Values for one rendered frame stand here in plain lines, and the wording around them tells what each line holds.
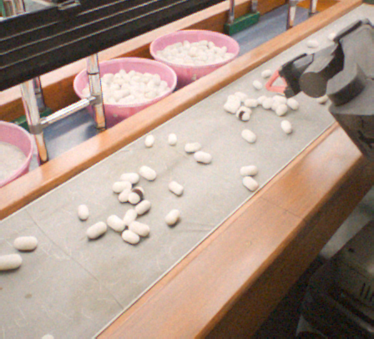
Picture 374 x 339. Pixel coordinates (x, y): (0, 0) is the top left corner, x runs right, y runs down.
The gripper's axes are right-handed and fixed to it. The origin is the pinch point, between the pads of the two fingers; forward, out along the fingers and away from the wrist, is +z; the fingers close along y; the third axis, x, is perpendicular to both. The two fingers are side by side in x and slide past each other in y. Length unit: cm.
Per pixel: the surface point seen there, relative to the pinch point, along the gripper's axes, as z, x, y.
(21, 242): 10, 0, 61
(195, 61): 30.4, -13.7, -12.7
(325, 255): 43, 72, -37
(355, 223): 42, 72, -61
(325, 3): 33, -11, -95
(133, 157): 14.9, -1.3, 31.6
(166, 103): 18.9, -7.5, 13.7
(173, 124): 16.6, -2.6, 16.7
